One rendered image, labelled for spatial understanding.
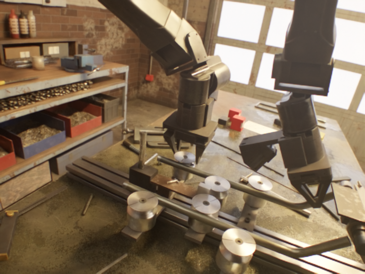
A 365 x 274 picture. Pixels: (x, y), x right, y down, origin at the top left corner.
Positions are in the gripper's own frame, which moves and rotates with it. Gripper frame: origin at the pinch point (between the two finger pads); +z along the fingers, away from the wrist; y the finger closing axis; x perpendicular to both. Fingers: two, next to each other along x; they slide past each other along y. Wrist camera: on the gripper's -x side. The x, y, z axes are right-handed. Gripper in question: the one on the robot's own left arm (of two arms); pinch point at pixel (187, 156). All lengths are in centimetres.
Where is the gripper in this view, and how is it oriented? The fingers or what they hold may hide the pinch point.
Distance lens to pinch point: 55.1
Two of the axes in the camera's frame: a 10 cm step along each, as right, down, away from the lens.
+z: -0.6, 8.2, 5.7
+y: -9.0, -2.9, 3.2
